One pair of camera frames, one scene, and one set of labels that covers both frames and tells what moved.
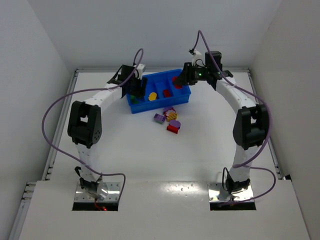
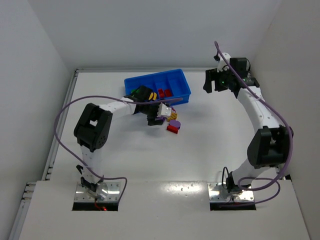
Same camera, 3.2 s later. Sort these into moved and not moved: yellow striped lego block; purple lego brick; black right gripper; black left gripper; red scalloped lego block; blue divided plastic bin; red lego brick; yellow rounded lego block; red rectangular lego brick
Moved: red scalloped lego block; black left gripper; black right gripper
Not moved: purple lego brick; yellow rounded lego block; blue divided plastic bin; yellow striped lego block; red rectangular lego brick; red lego brick
